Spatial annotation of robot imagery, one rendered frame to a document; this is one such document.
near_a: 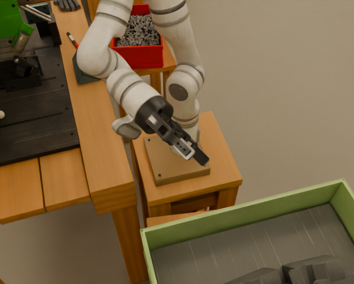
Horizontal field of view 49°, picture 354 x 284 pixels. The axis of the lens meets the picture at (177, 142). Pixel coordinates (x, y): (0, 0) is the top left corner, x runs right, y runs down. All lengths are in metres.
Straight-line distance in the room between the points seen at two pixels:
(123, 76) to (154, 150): 0.55
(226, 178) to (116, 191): 0.36
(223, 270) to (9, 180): 0.72
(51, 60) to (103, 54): 0.87
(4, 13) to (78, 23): 0.43
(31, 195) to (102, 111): 0.38
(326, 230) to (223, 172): 0.36
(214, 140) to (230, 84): 1.49
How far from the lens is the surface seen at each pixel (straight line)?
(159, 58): 1.69
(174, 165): 1.27
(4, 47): 1.59
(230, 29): 3.34
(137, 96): 0.76
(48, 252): 2.19
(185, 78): 1.05
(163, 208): 1.31
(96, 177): 1.25
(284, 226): 1.24
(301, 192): 1.18
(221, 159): 1.33
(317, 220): 1.28
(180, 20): 0.98
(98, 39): 0.84
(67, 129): 1.39
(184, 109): 1.11
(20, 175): 1.35
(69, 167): 1.32
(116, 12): 0.86
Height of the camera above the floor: 1.92
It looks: 52 degrees down
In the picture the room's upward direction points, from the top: straight up
